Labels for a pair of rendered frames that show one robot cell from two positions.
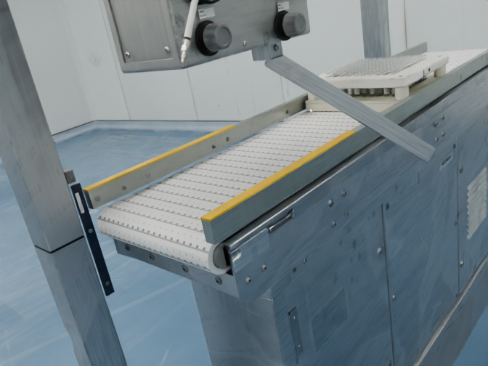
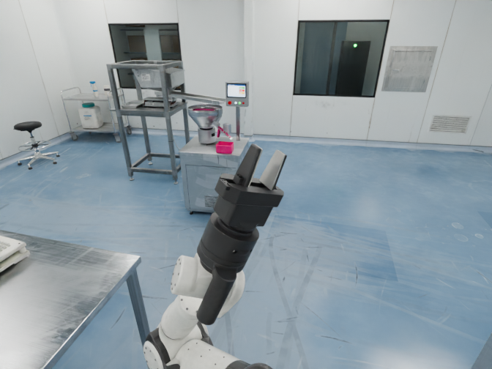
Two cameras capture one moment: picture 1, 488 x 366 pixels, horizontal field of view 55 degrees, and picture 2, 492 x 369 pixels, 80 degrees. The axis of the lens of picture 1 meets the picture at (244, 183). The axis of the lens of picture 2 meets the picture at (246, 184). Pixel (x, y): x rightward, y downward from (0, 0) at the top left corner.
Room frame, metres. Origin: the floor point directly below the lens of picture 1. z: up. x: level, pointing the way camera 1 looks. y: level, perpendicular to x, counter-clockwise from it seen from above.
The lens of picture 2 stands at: (-0.04, 0.24, 1.79)
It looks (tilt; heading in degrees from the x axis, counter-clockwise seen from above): 27 degrees down; 59
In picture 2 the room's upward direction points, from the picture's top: straight up
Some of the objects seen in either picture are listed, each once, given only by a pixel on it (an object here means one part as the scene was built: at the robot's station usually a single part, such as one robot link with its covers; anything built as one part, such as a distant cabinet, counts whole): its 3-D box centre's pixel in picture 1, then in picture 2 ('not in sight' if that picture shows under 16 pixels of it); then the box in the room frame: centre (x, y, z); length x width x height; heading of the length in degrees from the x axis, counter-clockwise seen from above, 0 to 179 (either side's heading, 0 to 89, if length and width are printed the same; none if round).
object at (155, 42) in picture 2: not in sight; (147, 57); (1.37, 6.19, 1.43); 1.32 x 0.01 x 1.11; 139
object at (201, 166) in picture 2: not in sight; (217, 176); (1.19, 2.98, 0.38); 0.63 x 0.57 x 0.76; 139
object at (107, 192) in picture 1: (319, 94); not in sight; (1.15, -0.23, 0.96); 1.32 x 0.02 x 0.03; 135
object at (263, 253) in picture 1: (374, 125); not in sight; (1.06, -0.33, 0.88); 1.30 x 0.29 x 0.10; 135
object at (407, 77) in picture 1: (376, 72); not in sight; (1.08, -0.35, 1.00); 0.25 x 0.24 x 0.02; 45
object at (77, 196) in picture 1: (94, 241); not in sight; (0.68, 0.25, 0.89); 0.02 x 0.01 x 0.20; 135
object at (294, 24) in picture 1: (291, 20); not in sight; (0.56, -0.09, 1.17); 0.03 x 0.03 x 0.04; 45
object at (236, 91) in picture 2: not in sight; (237, 112); (1.45, 2.95, 1.07); 0.23 x 0.10 x 0.62; 139
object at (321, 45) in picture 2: not in sight; (337, 60); (3.93, 4.00, 1.43); 1.38 x 0.01 x 1.16; 139
